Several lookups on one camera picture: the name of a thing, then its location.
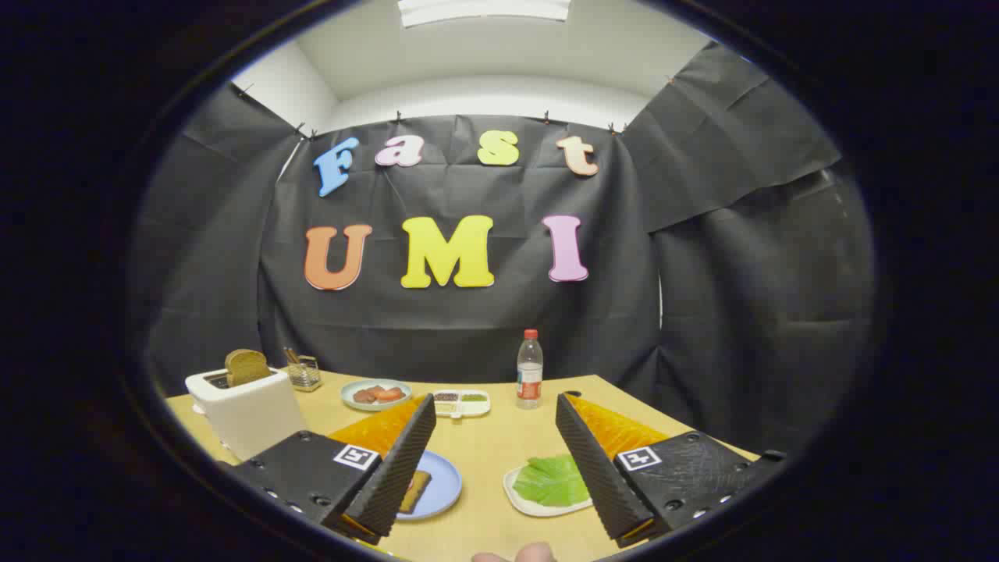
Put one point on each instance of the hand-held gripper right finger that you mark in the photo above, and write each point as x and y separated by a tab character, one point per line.
593	468

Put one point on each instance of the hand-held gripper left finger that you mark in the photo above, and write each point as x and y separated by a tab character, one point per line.
398	468

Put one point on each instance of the green lettuce leaf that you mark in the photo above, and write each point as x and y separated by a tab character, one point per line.
554	480

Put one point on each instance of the brown bread slice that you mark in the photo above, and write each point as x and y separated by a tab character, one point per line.
246	367

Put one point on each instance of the bread slice with ham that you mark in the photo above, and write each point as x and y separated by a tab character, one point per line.
417	492

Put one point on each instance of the blue plate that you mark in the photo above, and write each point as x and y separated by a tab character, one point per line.
443	484

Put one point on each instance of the pale green plate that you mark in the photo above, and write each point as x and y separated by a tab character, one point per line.
390	407

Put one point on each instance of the white square plate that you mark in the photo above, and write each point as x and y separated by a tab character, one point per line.
538	510

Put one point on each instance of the red tomato slice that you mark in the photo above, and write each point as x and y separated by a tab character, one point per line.
388	394

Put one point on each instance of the brown meat slice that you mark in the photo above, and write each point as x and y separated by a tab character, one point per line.
364	396

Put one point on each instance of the white divided seasoning tray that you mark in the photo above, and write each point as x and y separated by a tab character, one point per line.
460	410

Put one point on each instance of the clear red-capped water bottle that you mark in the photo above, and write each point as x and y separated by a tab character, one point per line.
529	375

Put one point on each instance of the white toaster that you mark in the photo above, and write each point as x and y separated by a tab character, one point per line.
250	421

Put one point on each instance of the black backdrop cloth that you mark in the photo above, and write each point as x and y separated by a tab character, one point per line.
468	328

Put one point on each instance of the ceiling light panel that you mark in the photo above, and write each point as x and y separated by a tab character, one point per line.
484	9

